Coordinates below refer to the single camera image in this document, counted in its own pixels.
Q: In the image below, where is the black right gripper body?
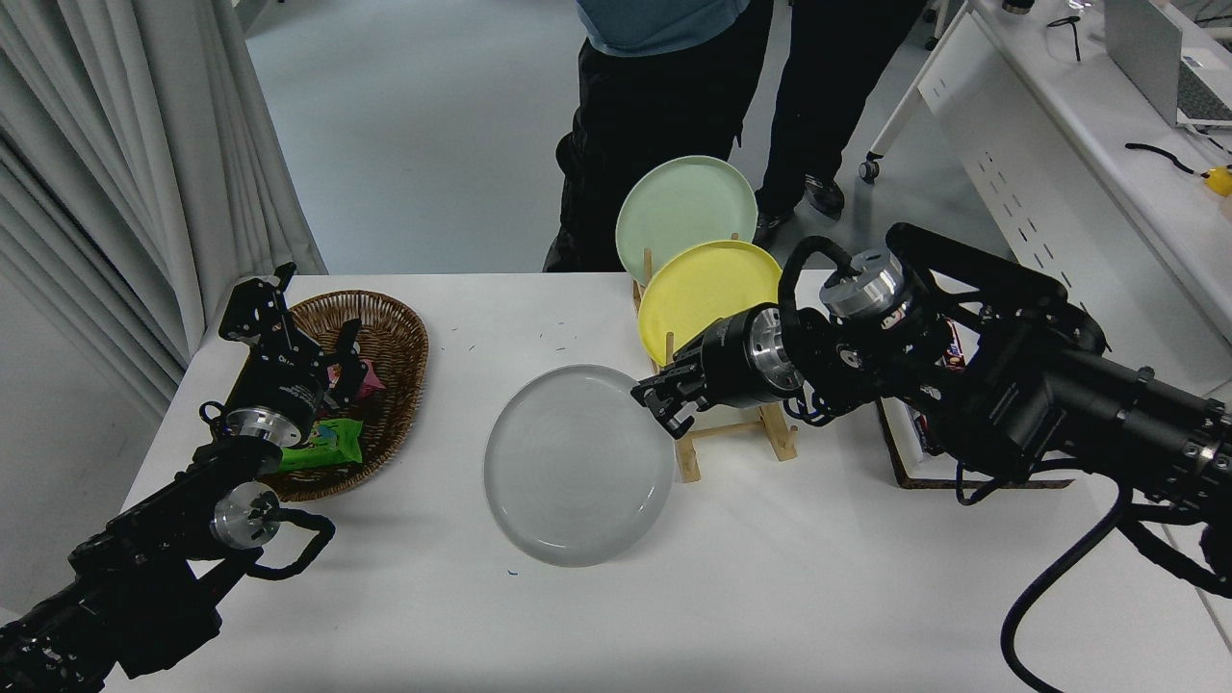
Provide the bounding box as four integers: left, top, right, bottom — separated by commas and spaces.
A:
691, 306, 773, 409

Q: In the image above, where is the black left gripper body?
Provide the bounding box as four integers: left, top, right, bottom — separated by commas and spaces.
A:
227, 346, 330, 436

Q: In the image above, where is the grey plate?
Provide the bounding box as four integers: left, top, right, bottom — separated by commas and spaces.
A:
483, 364, 677, 568

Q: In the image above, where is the wooden plate rack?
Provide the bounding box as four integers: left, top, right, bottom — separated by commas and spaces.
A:
632, 233, 800, 483

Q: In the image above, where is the yellow plate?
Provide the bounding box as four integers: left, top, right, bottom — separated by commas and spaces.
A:
637, 240, 785, 365

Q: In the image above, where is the pale green plate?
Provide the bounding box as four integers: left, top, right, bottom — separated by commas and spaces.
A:
615, 155, 758, 285

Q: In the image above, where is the pink snack packet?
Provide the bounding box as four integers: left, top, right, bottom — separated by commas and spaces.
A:
325, 356, 386, 407

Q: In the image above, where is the brown wicker basket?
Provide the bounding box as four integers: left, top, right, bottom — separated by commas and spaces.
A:
252, 290, 430, 503

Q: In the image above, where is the green snack packet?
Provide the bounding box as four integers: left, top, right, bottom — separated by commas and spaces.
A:
277, 418, 365, 473

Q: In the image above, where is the white rectangular tray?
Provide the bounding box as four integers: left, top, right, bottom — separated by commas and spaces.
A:
871, 289, 1079, 490

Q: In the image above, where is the white pleated curtain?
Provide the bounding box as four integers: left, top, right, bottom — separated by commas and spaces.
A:
0, 0, 328, 424

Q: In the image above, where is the person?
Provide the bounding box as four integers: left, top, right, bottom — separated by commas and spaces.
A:
754, 0, 925, 249
542, 0, 776, 273

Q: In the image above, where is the white desk with perforated panel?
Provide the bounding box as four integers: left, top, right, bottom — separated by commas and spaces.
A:
860, 0, 1232, 396

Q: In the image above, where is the silver laptop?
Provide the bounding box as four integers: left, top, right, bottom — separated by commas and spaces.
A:
1103, 0, 1232, 130

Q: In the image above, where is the black cable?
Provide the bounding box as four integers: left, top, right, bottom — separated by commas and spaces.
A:
1125, 142, 1204, 178

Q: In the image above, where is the thin black cord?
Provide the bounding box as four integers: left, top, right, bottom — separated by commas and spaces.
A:
1046, 13, 1084, 63

